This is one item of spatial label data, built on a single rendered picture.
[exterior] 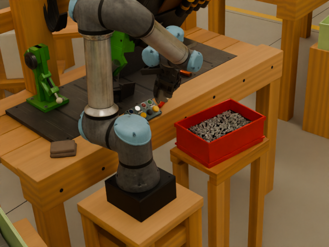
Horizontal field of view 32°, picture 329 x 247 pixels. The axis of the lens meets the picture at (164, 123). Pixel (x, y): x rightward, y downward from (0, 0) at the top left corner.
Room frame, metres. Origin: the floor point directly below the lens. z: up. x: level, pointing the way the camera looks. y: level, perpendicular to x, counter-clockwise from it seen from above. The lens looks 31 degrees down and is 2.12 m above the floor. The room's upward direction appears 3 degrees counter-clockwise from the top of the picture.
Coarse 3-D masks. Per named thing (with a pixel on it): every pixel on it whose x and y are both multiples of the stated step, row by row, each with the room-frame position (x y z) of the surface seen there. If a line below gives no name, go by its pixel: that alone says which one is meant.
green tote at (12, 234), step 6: (0, 210) 1.43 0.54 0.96; (0, 216) 1.42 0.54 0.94; (6, 216) 1.40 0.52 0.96; (0, 222) 1.44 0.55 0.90; (6, 222) 1.37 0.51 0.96; (0, 228) 1.46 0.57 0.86; (6, 228) 1.39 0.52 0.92; (12, 228) 1.34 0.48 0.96; (6, 234) 1.41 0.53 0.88; (12, 234) 1.34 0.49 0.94; (18, 234) 1.32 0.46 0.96; (6, 240) 1.43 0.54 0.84; (12, 240) 1.36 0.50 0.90; (18, 240) 1.29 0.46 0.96; (12, 246) 1.37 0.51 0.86; (18, 246) 1.31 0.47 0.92; (24, 246) 1.26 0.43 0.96
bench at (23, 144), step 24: (216, 48) 2.79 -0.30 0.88; (240, 48) 2.78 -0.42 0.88; (72, 72) 2.59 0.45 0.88; (24, 96) 2.36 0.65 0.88; (264, 96) 2.64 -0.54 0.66; (0, 120) 2.15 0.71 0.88; (0, 144) 1.96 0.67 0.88; (24, 144) 1.95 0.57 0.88; (48, 144) 1.94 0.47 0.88; (48, 216) 1.68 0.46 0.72; (48, 240) 1.67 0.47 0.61
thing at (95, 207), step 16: (96, 192) 1.64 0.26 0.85; (176, 192) 1.62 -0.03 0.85; (192, 192) 1.61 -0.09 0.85; (80, 208) 1.57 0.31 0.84; (96, 208) 1.55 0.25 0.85; (112, 208) 1.55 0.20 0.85; (176, 208) 1.53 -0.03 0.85; (192, 208) 1.54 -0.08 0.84; (112, 224) 1.46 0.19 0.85; (128, 224) 1.46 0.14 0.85; (144, 224) 1.45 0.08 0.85; (160, 224) 1.45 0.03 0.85; (176, 224) 1.48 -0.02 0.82; (128, 240) 1.39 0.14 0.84; (144, 240) 1.38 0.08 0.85
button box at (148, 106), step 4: (152, 100) 2.13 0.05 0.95; (140, 104) 2.09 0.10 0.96; (148, 104) 2.10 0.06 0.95; (152, 104) 2.11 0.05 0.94; (132, 108) 2.06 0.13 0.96; (140, 108) 2.07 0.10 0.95; (144, 108) 2.08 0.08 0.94; (148, 108) 2.08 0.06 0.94; (128, 112) 2.04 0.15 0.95; (136, 112) 2.05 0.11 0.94; (140, 112) 2.05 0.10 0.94; (144, 112) 2.06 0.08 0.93; (156, 112) 2.08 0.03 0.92; (160, 112) 2.08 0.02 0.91; (148, 116) 2.05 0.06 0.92; (152, 116) 2.05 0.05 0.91; (156, 116) 2.08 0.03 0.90; (148, 120) 2.04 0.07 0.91
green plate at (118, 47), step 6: (114, 36) 2.31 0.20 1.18; (120, 36) 2.28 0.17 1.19; (126, 36) 2.29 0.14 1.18; (114, 42) 2.30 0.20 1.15; (120, 42) 2.27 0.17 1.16; (126, 42) 2.29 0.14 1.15; (132, 42) 2.31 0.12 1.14; (114, 48) 2.29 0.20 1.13; (120, 48) 2.26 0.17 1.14; (126, 48) 2.29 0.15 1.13; (132, 48) 2.31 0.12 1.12; (114, 54) 2.28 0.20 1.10; (120, 54) 2.25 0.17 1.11
